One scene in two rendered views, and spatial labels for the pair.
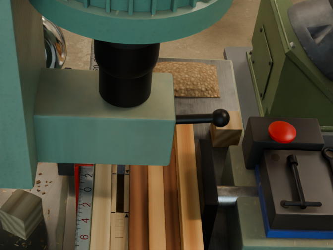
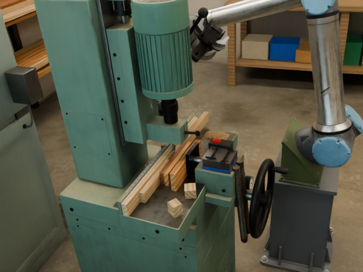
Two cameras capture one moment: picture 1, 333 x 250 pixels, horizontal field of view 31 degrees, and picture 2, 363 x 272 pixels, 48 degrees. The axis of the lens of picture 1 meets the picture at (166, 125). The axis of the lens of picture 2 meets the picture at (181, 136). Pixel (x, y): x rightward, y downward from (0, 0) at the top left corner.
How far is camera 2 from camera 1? 97 cm
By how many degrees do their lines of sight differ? 30
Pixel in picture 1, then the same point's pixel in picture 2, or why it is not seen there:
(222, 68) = (232, 135)
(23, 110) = (139, 117)
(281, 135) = (214, 141)
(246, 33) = not seen: hidden behind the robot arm
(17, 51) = (137, 101)
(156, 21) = (161, 94)
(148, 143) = (174, 136)
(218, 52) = not seen: hidden behind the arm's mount
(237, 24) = not seen: hidden behind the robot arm
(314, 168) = (222, 152)
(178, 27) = (166, 96)
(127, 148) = (169, 136)
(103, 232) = (160, 161)
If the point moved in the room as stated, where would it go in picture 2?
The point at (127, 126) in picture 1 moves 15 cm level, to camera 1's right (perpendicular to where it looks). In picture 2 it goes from (168, 129) to (205, 138)
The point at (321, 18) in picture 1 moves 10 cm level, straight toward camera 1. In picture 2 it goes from (306, 133) to (294, 141)
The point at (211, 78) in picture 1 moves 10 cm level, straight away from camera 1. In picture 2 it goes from (224, 136) to (236, 126)
